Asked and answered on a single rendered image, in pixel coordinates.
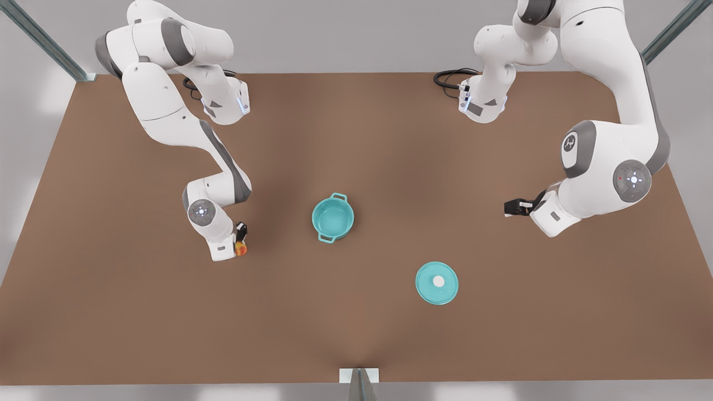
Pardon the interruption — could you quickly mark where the teal lid with white knob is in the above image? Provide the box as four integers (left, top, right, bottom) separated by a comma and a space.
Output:
414, 261, 460, 306

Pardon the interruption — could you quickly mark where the teal pot with handles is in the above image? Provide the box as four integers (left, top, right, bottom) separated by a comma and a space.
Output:
311, 192, 356, 244

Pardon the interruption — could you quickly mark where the black cable loop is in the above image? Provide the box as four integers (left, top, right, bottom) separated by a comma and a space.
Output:
433, 67, 482, 101
182, 69, 239, 102

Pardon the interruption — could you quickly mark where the silver frame post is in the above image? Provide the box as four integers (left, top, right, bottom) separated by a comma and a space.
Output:
339, 367, 380, 401
641, 0, 713, 66
0, 0, 96, 84

